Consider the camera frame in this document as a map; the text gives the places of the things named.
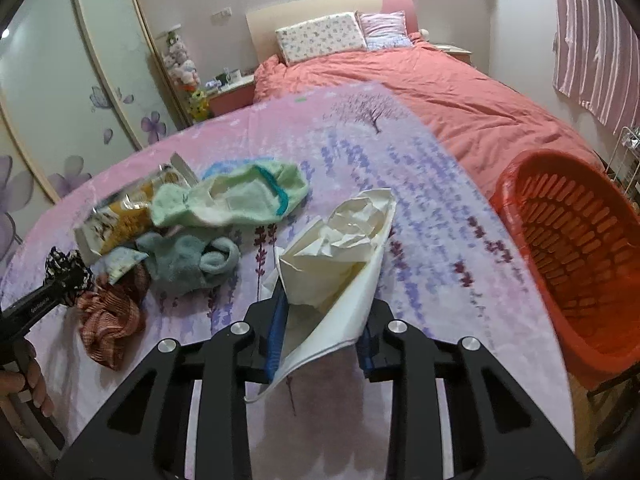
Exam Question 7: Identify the bed with salmon duvet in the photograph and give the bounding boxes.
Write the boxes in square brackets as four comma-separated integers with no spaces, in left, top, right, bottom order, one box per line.
[252,42,606,196]

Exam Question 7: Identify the white wire rack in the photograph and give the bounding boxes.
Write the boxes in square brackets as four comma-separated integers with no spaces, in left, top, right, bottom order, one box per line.
[605,127,640,202]

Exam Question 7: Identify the flower print sliding wardrobe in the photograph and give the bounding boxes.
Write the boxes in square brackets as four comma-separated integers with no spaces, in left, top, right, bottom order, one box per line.
[0,0,193,261]

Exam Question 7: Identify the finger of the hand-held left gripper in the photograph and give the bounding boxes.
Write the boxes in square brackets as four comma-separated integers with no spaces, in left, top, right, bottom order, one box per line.
[0,264,94,342]

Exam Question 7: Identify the pink nightstand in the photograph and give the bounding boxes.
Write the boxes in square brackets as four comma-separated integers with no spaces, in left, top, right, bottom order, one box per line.
[205,74,256,119]

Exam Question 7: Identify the person's left hand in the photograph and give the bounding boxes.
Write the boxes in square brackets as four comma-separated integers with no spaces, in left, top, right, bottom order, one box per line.
[0,340,55,418]

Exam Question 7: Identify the cream pink headboard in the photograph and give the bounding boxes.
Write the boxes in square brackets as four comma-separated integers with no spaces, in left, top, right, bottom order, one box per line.
[245,0,422,73]

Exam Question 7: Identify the pink striped curtain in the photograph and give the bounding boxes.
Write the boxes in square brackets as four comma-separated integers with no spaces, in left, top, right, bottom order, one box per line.
[551,0,640,137]

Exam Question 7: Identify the white floral pillow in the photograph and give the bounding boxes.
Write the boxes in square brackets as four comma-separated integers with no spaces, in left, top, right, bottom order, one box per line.
[275,11,368,66]

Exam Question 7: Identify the orange plastic basket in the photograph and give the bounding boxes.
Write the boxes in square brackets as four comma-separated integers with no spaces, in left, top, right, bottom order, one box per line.
[490,149,640,391]

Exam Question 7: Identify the pink purple printed blanket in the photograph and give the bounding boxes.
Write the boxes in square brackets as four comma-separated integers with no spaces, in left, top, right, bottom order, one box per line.
[0,81,576,480]

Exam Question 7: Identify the hanging plush toys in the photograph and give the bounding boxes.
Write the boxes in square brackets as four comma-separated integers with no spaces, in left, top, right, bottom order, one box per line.
[161,30,201,91]

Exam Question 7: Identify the white nightstand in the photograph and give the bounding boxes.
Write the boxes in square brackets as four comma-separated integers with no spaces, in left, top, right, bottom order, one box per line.
[432,42,473,66]

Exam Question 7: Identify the red striped cloth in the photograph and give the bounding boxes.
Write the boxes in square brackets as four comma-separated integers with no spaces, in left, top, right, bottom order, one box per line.
[75,264,151,372]

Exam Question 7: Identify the small folded cloth item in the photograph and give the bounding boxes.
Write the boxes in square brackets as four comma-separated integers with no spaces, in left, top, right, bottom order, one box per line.
[102,247,150,285]

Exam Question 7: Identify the light blue sock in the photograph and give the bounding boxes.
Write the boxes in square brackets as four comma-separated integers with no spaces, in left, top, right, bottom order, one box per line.
[135,232,241,296]

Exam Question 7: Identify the black white patterned scrunchie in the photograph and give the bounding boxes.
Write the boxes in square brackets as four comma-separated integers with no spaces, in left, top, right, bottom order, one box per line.
[44,249,95,307]

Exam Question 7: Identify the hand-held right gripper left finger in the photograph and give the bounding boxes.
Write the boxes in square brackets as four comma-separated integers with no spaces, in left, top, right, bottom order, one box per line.
[54,285,291,480]

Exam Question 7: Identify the light green cloth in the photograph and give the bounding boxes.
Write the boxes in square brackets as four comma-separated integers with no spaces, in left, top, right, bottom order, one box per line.
[150,159,311,229]

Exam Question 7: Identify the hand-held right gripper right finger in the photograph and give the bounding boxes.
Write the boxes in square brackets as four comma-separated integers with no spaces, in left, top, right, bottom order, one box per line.
[357,298,584,480]

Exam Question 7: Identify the pink striped pillow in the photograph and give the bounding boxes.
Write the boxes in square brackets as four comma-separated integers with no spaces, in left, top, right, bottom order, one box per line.
[357,11,415,52]

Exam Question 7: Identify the white cloth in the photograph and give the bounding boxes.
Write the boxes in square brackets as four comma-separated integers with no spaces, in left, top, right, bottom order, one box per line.
[244,187,399,404]

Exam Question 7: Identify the yellow green plush toy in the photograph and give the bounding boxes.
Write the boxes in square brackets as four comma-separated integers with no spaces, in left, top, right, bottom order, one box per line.
[187,89,211,122]

